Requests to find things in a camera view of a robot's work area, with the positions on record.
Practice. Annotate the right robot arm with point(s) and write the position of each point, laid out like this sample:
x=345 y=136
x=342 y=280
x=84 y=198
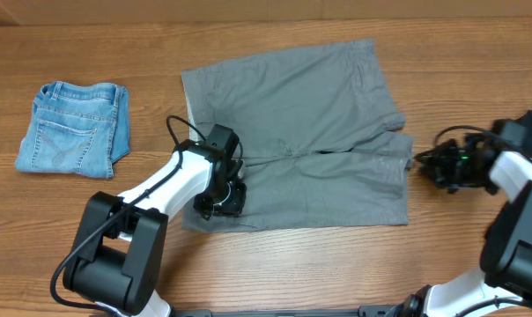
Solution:
x=495 y=160

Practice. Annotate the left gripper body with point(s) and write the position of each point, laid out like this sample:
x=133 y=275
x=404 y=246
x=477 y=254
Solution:
x=225 y=200

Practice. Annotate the folded blue denim jeans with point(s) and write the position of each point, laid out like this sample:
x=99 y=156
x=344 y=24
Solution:
x=76 y=129

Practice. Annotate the grey shorts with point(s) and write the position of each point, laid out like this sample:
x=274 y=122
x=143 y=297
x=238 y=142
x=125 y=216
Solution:
x=323 y=141

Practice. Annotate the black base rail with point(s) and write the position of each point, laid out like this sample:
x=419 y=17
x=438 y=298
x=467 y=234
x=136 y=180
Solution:
x=362 y=311

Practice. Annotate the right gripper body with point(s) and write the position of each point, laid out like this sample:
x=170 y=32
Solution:
x=456 y=169

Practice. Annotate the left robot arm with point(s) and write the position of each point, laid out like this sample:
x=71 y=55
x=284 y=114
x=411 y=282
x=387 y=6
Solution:
x=115 y=259

